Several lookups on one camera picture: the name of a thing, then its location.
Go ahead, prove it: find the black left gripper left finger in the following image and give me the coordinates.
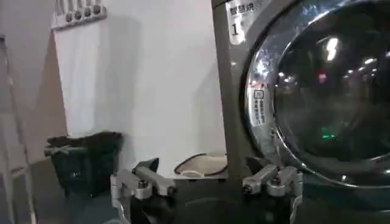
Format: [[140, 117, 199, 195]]
[[110, 157, 177, 217]]

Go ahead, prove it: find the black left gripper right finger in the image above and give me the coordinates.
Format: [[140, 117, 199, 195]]
[[242, 156, 303, 211]]

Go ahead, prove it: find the dark green waste bin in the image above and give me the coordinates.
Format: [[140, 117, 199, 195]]
[[44, 131, 124, 198]]

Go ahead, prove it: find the grey dryer machine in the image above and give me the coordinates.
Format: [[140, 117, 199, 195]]
[[211, 0, 390, 214]]

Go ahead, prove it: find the round glass dryer door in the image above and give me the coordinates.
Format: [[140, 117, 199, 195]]
[[243, 0, 390, 189]]

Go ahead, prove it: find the white number label sticker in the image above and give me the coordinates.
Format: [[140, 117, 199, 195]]
[[225, 0, 272, 46]]

